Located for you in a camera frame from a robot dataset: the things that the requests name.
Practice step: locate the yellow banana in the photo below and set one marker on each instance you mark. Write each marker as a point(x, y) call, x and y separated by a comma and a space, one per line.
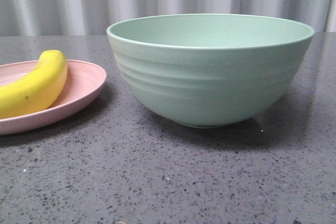
point(38, 89)

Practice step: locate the pink plate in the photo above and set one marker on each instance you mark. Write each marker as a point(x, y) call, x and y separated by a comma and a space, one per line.
point(84, 82)

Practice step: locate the green ribbed bowl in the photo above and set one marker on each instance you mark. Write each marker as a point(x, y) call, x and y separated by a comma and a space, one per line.
point(208, 70)

